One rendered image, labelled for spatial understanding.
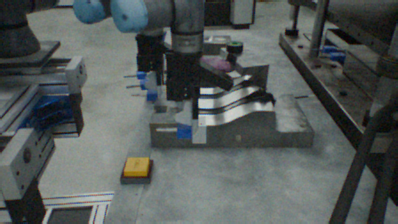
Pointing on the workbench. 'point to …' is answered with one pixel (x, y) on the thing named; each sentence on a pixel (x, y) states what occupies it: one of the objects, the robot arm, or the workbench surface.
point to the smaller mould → (213, 44)
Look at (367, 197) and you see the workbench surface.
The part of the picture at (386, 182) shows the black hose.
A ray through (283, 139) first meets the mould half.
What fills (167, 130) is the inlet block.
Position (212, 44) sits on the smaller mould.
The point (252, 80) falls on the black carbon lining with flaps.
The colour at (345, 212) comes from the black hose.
